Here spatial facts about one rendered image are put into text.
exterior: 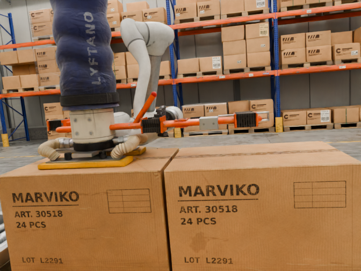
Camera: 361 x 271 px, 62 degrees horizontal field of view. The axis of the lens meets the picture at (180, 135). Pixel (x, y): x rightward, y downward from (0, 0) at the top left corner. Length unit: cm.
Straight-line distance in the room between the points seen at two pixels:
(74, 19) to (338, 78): 926
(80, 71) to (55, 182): 40
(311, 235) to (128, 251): 60
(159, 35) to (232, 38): 663
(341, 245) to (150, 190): 62
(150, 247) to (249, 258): 33
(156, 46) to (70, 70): 75
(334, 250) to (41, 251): 99
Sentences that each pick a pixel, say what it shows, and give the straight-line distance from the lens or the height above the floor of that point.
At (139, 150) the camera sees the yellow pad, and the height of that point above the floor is 96.
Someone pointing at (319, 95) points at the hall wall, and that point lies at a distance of 991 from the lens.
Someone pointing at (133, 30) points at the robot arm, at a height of 154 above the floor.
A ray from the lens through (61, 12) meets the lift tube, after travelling 123.
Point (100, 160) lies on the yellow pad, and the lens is 114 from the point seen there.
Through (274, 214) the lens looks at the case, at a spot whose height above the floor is 79.
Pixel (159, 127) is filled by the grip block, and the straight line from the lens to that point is 114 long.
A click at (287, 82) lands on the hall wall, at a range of 971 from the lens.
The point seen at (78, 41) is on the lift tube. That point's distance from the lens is 119.
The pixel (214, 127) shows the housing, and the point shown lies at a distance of 112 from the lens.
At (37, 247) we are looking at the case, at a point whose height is 68.
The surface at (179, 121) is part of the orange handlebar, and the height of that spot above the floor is 108.
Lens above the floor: 118
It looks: 8 degrees down
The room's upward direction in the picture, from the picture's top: 4 degrees counter-clockwise
